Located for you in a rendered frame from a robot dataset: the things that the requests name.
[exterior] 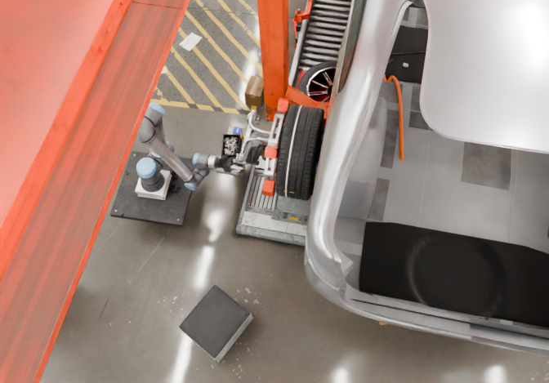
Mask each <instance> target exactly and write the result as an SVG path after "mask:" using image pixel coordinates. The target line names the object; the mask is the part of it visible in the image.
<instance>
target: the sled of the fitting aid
mask: <svg viewBox="0 0 549 383"><path fill-rule="evenodd" d="M278 201H279V196H278V195H276V199H275V203H274V209H273V213H272V220H279V221H284V222H288V223H293V224H298V225H306V226H307V221H308V216H303V215H298V214H293V213H289V212H281V211H277V209H276V208H277V204H278Z"/></svg>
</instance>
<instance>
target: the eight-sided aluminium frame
mask: <svg viewBox="0 0 549 383"><path fill-rule="evenodd" d="M286 117H287V114H286V113H280V112H277V113H275V115H274V121H273V125H272V128H271V132H270V138H269V140H268V145H267V146H272V147H277V148H278V144H279V136H280V132H281V137H282V132H283V127H284V123H283V121H284V119H285V120H286ZM277 122H279V127H278V131H277V135H276V138H275V139H273V136H274V132H275V127H276V123H277ZM277 162H278V158H276V159H272V166H271V167H269V163H270V159H269V158H266V167H265V171H264V176H265V180H274V181H275V180H276V172H275V169H276V166H277ZM269 177H270V178H269Z"/></svg>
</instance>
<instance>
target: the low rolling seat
mask: <svg viewBox="0 0 549 383"><path fill-rule="evenodd" d="M252 319H253V317H252V314H251V313H250V312H249V311H248V310H246V309H245V308H244V307H243V306H242V305H241V304H240V303H238V302H237V301H236V300H235V299H234V298H232V297H231V296H230V295H228V294H227V293H226V292H225V291H223V290H222V289H221V288H220V287H218V286H217V285H216V284H214V285H213V286H212V287H211V288H210V289H209V291H208V292H207V293H206V294H205V296H204V297H203V298H202V299H201V300H200V302H199V303H198V304H197V305H196V306H195V307H194V308H193V309H192V311H191V312H190V313H189V314H188V315H187V317H186V318H185V319H184V320H183V322H182V323H181V324H180V325H179V327H178V328H179V329H181V330H182V331H183V332H184V333H185V334H186V335H187V336H188V337H189V338H190V339H191V340H192V341H194V342H195V343H196V344H197V345H198V346H199V347H200V348H202V349H203V350H204V351H205V352H206V353H207V354H209V355H210V356H211V357H212V358H213V359H214V360H216V361H215V362H216V363H219V362H220V361H221V359H222V358H223V357H224V356H225V354H226V353H227V351H228V350H229V349H230V347H231V346H232V345H233V344H234V343H235V342H236V340H237V339H238V338H239V336H240V335H241V334H242V332H243V331H244V330H245V328H246V327H247V326H248V324H249V323H250V322H251V321H252Z"/></svg>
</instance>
